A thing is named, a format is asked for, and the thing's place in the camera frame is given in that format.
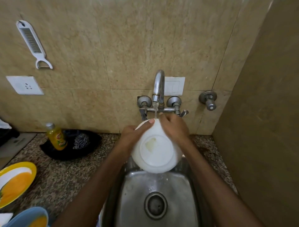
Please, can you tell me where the person's right hand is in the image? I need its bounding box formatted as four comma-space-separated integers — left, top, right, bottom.
158, 113, 191, 150

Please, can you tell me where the person's left hand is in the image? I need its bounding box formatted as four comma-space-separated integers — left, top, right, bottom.
116, 118, 156, 162

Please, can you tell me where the white scalloped bowl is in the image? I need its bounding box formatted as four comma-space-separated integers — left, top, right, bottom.
131, 118, 183, 174

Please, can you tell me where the yellow rimmed round plate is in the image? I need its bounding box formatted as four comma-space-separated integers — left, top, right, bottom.
0, 162, 37, 209

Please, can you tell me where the black plastic dish rack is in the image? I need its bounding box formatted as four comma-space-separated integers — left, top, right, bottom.
0, 128, 20, 147

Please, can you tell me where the blue plastic bowl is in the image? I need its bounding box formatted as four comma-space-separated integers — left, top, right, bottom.
2, 206, 50, 227

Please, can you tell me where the white rectangular plate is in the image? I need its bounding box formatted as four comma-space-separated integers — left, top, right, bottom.
0, 212, 14, 226

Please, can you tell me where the person's left forearm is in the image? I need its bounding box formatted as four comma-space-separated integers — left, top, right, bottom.
51, 142, 134, 227

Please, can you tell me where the person's right forearm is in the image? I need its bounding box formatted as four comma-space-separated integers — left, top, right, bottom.
181, 138, 264, 227

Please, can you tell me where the black oval tray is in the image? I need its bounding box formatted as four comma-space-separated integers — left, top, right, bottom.
39, 129, 102, 161

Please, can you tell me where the yellow dish soap bottle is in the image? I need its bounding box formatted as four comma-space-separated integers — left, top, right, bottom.
45, 122, 68, 151

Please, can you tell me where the steel wool scrubber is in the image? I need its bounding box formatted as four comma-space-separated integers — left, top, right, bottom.
73, 133, 91, 150

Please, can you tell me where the stainless steel sink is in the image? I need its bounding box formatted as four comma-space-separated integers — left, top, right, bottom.
99, 157, 213, 227

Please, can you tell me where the metal sink drain strainer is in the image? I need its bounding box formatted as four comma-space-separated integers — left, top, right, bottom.
144, 191, 168, 220

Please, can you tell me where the grey drain mat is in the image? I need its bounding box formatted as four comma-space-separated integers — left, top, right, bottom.
0, 133, 37, 170

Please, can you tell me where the white grater peeler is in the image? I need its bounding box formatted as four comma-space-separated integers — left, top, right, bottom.
16, 20, 54, 70

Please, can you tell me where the white switch plate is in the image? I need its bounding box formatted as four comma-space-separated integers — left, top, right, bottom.
163, 76, 186, 97

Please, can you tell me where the chrome wall tap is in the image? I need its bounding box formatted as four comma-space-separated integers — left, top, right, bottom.
199, 90, 218, 111

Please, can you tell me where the chrome wall faucet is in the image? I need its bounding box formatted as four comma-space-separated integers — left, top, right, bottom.
137, 69, 189, 121

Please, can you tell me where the white wall socket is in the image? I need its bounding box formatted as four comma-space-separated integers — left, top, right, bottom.
6, 75, 45, 96

